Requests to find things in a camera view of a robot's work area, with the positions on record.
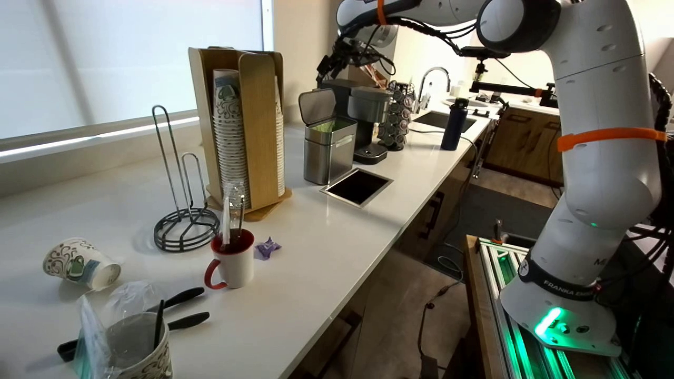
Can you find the small purple wrapper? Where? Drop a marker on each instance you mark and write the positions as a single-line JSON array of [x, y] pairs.
[[267, 248]]

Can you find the wooden cabinet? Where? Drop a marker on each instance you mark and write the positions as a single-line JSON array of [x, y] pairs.
[[524, 144]]

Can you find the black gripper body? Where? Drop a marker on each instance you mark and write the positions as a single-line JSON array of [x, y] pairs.
[[357, 52]]

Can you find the chrome sink faucet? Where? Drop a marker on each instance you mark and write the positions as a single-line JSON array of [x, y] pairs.
[[435, 75]]

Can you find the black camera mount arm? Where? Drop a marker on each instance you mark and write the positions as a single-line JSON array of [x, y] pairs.
[[506, 90]]

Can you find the black tumbler bottle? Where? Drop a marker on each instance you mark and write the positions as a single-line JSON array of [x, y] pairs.
[[454, 125]]

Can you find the grey plastic utensil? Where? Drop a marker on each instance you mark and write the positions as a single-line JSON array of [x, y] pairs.
[[240, 213]]

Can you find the stack of patterned paper cups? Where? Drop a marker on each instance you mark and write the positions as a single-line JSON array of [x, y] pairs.
[[230, 134]]

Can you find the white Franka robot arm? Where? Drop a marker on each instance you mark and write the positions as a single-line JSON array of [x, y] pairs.
[[603, 85]]

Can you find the white plastic utensil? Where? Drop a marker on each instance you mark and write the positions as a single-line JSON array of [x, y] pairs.
[[226, 213]]

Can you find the counter sink basin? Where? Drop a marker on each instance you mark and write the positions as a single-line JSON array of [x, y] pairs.
[[435, 122]]

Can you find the black tablet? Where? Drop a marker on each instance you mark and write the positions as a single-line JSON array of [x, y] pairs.
[[359, 187]]

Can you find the patterned paper cup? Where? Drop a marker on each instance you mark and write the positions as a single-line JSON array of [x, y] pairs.
[[77, 265], [138, 348]]

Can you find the clear plastic bag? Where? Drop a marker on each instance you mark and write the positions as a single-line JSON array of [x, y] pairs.
[[89, 337]]

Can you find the wooden cup dispenser box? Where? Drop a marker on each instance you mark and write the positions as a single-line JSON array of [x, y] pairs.
[[263, 127]]

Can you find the aluminium rail robot stand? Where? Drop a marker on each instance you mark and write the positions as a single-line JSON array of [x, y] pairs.
[[503, 281]]

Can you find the patterned tall container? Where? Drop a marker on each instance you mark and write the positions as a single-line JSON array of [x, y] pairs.
[[397, 117]]

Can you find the grey coffee maker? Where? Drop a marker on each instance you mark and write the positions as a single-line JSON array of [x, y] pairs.
[[369, 117]]

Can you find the red and white mug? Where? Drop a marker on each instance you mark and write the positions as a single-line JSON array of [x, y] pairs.
[[235, 267]]

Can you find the silver bin with lid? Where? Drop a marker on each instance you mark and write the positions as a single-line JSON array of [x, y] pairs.
[[329, 151]]

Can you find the black plastic utensil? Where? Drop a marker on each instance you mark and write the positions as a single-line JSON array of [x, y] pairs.
[[191, 321], [183, 296], [158, 326], [68, 351]]

